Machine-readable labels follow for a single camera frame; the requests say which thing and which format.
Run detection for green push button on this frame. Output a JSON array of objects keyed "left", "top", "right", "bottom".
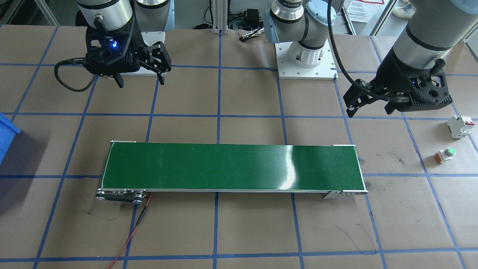
[{"left": 434, "top": 147, "right": 457, "bottom": 165}]

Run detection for white shoe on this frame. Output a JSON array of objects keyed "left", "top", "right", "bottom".
[{"left": 392, "top": 2, "right": 416, "bottom": 19}]

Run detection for white plastic basket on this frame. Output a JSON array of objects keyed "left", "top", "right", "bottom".
[{"left": 343, "top": 0, "right": 385, "bottom": 23}]

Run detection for white red circuit breaker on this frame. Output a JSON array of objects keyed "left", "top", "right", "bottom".
[{"left": 447, "top": 115, "right": 476, "bottom": 140}]

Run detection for silver metal connectors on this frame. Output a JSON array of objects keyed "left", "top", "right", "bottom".
[{"left": 241, "top": 27, "right": 266, "bottom": 41}]

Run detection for black power brick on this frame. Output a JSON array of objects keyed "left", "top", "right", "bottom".
[{"left": 245, "top": 9, "right": 262, "bottom": 27}]

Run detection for empty blue plastic bin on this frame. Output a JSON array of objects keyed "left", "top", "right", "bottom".
[{"left": 0, "top": 112, "right": 21, "bottom": 166}]

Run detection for green conveyor belt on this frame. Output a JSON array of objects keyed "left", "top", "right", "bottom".
[{"left": 95, "top": 140, "right": 369, "bottom": 205}]

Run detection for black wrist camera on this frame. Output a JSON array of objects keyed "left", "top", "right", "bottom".
[
  {"left": 385, "top": 71, "right": 453, "bottom": 114},
  {"left": 82, "top": 50, "right": 141, "bottom": 78}
]

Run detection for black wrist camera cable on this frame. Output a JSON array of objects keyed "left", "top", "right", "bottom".
[{"left": 54, "top": 57, "right": 98, "bottom": 93}]

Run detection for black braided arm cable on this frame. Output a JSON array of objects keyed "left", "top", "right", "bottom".
[{"left": 327, "top": 0, "right": 409, "bottom": 102}]

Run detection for red conveyor wire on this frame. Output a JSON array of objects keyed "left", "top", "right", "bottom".
[{"left": 108, "top": 192, "right": 153, "bottom": 269}]

